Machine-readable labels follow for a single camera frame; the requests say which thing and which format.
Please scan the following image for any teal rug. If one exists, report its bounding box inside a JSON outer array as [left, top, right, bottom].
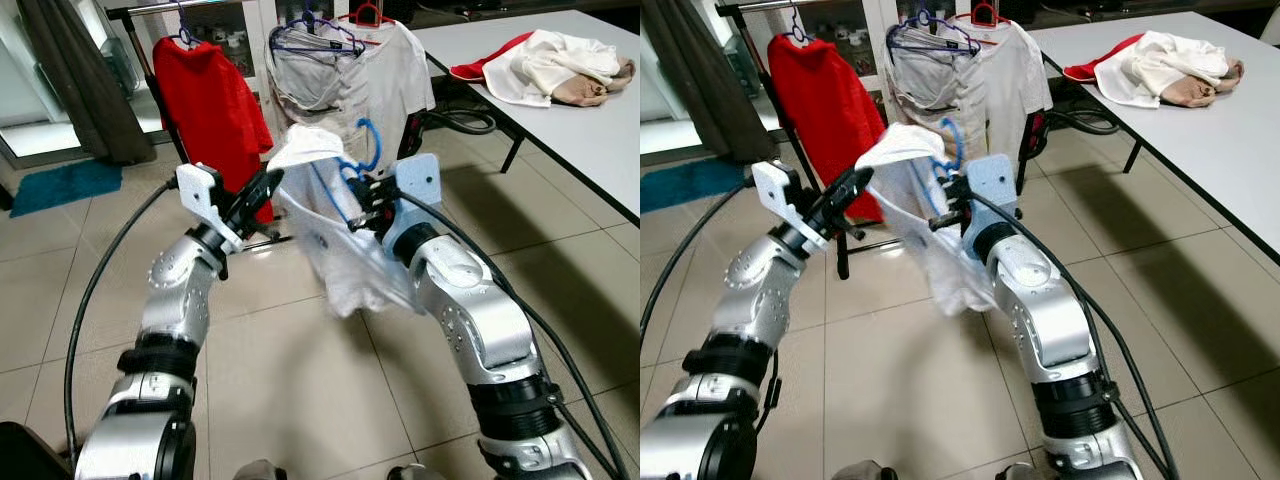
[[10, 160, 123, 218], [640, 158, 746, 213]]

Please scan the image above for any white t-shirt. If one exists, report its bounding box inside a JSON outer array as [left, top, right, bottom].
[[268, 125, 421, 319], [853, 123, 1001, 319]]

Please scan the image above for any grey curtain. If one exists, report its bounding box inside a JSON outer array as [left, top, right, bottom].
[[15, 0, 156, 166], [655, 0, 771, 166]]

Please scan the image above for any glass sliding door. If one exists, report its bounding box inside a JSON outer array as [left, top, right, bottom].
[[0, 0, 61, 166]]

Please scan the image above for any teal translucent plastic container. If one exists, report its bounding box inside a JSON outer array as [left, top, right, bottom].
[[725, 30, 771, 101], [100, 28, 151, 101]]

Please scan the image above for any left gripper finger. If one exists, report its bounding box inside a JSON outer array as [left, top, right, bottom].
[[240, 167, 281, 204], [822, 167, 871, 204], [833, 172, 874, 216], [250, 172, 286, 216]]

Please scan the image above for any blue plastic hanger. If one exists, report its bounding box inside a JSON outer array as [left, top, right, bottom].
[[310, 118, 384, 226], [915, 118, 967, 216]]

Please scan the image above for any black clothes rack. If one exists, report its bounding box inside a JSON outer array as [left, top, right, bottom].
[[105, 0, 421, 253], [715, 0, 1041, 283]]

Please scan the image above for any purple plastic hanger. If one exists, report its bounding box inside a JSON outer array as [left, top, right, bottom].
[[783, 3, 814, 47], [272, 20, 361, 56], [168, 3, 201, 49], [890, 20, 981, 56], [270, 10, 368, 58], [887, 10, 988, 58]]

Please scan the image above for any red plastic hanger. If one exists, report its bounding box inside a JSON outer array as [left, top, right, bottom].
[[340, 2, 398, 29], [957, 2, 1013, 29]]

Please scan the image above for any off-white t-shirt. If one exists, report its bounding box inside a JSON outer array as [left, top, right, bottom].
[[960, 22, 1053, 166], [340, 22, 436, 151]]

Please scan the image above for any black cable coil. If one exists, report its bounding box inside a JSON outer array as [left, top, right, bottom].
[[1045, 105, 1106, 136], [425, 105, 498, 136]]

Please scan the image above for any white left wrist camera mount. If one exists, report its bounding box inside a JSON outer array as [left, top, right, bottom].
[[752, 160, 829, 251], [175, 163, 246, 254]]

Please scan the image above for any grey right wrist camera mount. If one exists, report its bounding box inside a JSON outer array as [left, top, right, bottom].
[[383, 153, 443, 251], [963, 153, 1019, 246]]

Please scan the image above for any cream t-shirt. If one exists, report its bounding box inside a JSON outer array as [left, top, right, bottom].
[[482, 30, 623, 108], [1097, 30, 1231, 108]]

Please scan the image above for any white display cabinet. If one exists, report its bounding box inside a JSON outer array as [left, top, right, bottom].
[[812, 0, 891, 63], [195, 0, 276, 63]]

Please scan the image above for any red t-shirt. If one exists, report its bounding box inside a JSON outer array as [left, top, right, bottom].
[[448, 33, 536, 83], [1062, 33, 1146, 83], [765, 35, 891, 226], [152, 37, 276, 226]]

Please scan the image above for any black low bench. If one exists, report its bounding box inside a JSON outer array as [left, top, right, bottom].
[[1010, 0, 1201, 26]]

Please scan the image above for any tan garment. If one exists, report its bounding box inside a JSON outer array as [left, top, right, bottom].
[[1165, 58, 1246, 108], [552, 58, 636, 108]]

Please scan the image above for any grey t-shirt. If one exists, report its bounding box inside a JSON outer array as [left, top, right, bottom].
[[265, 25, 366, 126], [885, 25, 986, 126]]

